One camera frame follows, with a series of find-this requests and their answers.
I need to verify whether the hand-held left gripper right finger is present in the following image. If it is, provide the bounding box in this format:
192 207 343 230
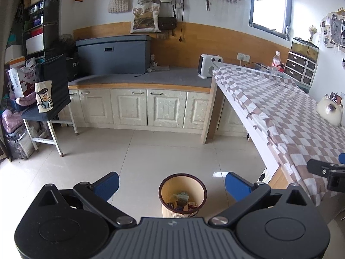
209 172 310 228

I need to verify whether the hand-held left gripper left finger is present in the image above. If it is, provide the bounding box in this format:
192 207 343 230
35 172 137 228

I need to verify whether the round wood-look trash bin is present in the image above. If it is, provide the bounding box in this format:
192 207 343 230
158 173 207 218

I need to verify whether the brown shoulder bag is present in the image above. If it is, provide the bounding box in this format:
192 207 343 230
158 17 177 31

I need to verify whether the wooden table leg panel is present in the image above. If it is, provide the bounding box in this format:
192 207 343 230
268 167 294 192
202 77 225 145

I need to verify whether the white cat figurine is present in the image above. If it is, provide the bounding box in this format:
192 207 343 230
316 94 340 127

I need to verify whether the checkered tablecloth table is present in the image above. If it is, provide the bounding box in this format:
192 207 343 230
212 65 345 207

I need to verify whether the cream base cabinet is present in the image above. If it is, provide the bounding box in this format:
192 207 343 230
58 85 250 137

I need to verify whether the grey fabric bag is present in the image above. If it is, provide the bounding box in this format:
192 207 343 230
5 129 35 161

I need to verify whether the dark drawer unit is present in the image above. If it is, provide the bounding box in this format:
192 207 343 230
284 51 317 85

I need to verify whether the cartoon print tote bag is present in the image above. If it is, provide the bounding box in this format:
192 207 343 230
34 79 54 113

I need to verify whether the red label water bottle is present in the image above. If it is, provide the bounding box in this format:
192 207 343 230
269 51 281 76

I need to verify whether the pink folded cloth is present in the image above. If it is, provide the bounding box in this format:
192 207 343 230
1 109 25 134

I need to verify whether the glass fish tank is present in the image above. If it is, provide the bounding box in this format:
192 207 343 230
290 38 320 61

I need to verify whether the white fan heater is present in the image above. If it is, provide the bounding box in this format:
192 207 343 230
198 54 224 79

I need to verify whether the black bag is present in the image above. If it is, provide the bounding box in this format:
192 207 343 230
66 57 81 81

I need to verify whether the grey storage box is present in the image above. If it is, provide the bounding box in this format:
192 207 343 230
76 35 151 76

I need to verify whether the white red print shopping bag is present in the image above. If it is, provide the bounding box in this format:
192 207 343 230
8 58 37 99

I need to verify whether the white shelf box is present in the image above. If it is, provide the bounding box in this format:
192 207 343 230
25 32 45 54

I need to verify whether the printed canvas tote bag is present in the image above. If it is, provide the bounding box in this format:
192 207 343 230
130 2 161 34

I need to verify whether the dark framed window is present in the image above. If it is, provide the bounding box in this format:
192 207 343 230
249 0 293 39

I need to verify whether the black storage shelf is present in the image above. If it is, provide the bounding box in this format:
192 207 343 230
22 0 61 60

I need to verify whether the wall photo board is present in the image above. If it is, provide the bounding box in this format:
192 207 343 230
320 11 345 49

